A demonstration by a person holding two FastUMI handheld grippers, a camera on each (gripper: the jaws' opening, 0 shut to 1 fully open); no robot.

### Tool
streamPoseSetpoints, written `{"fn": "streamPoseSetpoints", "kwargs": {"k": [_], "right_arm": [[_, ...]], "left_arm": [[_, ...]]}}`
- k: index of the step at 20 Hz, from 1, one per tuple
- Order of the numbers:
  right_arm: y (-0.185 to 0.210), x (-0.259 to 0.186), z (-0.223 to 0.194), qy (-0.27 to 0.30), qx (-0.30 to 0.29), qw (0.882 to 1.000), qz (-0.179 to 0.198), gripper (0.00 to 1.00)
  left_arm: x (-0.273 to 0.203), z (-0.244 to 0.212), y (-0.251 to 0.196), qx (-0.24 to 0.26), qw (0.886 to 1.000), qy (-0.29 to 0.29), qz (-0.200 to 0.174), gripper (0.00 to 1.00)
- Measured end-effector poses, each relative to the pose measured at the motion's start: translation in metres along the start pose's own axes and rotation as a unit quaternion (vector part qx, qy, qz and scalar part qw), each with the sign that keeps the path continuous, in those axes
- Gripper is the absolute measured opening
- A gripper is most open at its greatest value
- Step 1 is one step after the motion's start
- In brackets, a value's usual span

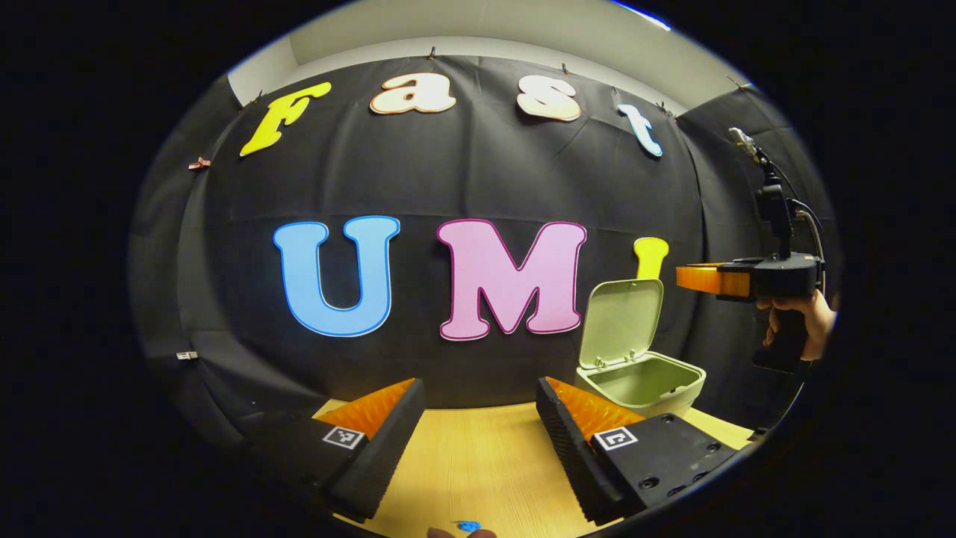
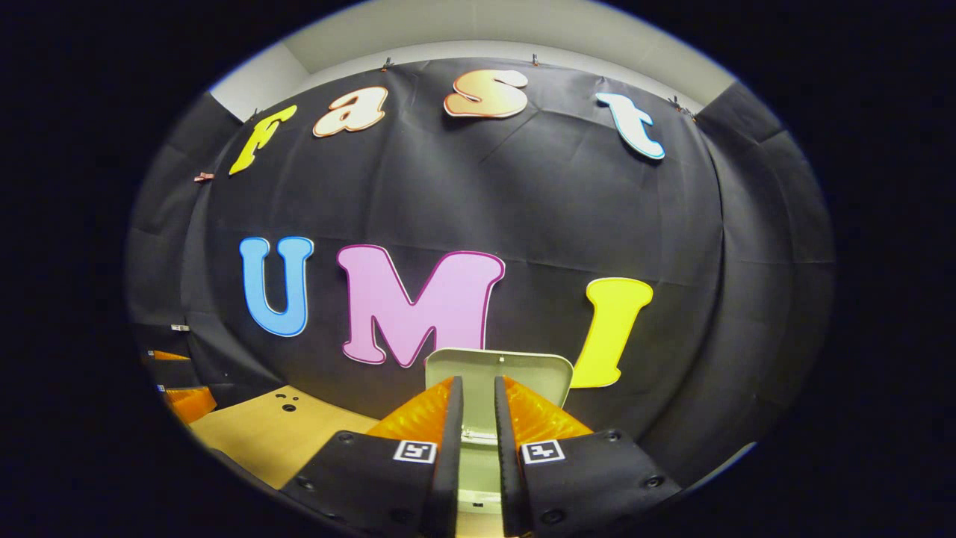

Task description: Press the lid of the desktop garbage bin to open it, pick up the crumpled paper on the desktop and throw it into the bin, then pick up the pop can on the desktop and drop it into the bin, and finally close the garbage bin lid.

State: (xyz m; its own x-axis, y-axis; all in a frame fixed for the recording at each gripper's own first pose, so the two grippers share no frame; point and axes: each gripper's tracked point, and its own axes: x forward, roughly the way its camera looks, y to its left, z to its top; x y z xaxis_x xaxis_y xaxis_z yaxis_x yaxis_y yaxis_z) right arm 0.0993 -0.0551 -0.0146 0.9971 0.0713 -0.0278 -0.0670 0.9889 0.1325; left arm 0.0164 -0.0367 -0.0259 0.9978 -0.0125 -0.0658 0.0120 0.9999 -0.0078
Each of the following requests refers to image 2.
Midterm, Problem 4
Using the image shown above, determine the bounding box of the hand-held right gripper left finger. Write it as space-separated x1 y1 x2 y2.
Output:
280 376 465 538

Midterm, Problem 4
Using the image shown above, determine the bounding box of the black backdrop cloth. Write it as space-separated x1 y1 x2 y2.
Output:
125 56 836 486

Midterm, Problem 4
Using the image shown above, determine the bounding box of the pale green desktop garbage bin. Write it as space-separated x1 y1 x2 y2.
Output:
424 348 574 538

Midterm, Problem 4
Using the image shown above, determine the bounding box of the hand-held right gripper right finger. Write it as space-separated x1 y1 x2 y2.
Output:
493 375 682 538

